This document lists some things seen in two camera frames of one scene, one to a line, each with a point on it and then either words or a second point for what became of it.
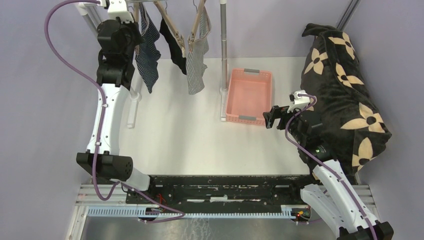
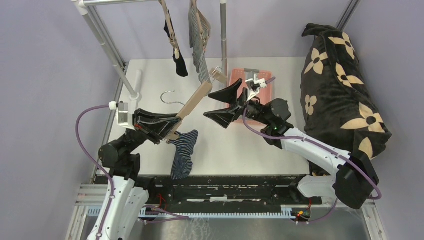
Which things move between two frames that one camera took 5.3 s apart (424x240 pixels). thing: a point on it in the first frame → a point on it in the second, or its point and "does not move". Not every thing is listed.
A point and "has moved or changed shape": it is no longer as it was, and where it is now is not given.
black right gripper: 278,112 → 224,117
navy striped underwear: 149,51 → 183,163
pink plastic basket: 249,94 does not move
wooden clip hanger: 171,26 has moved or changed shape
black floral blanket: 356,126 does not move
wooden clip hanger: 136,12 → 217,72
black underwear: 176,55 has moved or changed shape
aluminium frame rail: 347,14 does not move
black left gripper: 134,26 → 154,125
